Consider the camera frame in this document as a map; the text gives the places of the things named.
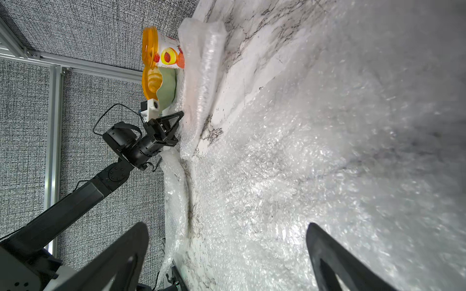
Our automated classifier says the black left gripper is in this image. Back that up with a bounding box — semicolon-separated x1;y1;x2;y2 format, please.
103;111;184;170

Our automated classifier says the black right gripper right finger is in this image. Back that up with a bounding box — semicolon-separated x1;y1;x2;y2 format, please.
307;223;395;291

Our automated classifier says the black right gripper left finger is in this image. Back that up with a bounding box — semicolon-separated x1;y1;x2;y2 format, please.
57;222;149;291

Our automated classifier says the clear bubble wrap sheet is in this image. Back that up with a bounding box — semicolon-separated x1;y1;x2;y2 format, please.
195;18;466;291

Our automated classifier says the plate bubble wrap sheet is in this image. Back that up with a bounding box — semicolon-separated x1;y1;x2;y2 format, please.
178;18;227;160

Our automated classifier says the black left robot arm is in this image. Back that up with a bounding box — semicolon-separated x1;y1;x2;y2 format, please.
1;112;184;291

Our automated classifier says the green leaf-shaped bowl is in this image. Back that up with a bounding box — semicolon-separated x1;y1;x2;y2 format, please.
157;67;177;111

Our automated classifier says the large orange bread loaf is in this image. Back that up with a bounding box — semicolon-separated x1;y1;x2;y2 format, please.
142;66;163;100

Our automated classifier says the orange lidded snack cup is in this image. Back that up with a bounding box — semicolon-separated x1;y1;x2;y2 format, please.
142;27;185;69

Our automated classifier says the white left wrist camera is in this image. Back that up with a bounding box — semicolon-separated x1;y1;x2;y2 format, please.
140;99;160;122

